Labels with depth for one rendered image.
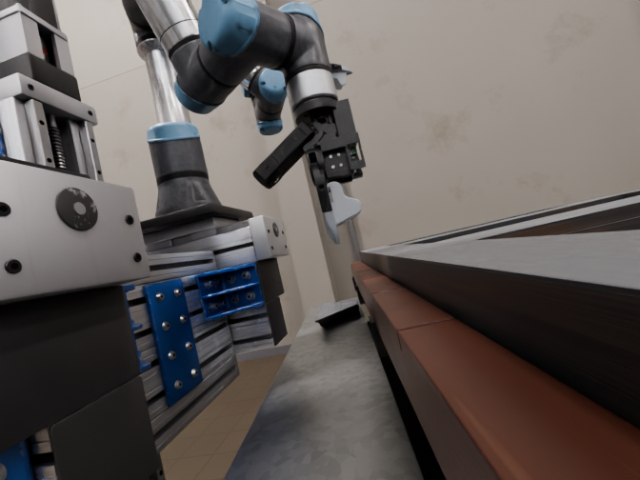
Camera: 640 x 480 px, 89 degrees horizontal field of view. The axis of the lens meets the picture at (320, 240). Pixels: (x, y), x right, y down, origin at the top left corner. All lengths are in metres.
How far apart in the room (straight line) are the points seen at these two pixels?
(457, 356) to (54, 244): 0.27
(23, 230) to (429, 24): 3.64
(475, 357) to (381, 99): 3.29
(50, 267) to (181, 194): 0.52
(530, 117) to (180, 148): 3.16
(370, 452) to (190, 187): 0.62
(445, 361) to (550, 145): 3.43
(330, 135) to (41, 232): 0.37
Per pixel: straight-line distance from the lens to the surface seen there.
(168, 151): 0.82
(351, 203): 0.49
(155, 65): 1.10
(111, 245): 0.33
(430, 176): 3.23
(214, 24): 0.50
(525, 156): 3.47
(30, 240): 0.28
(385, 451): 0.40
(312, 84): 0.52
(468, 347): 0.19
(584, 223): 0.50
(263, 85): 0.91
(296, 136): 0.51
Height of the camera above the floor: 0.89
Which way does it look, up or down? 2 degrees up
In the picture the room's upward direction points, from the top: 13 degrees counter-clockwise
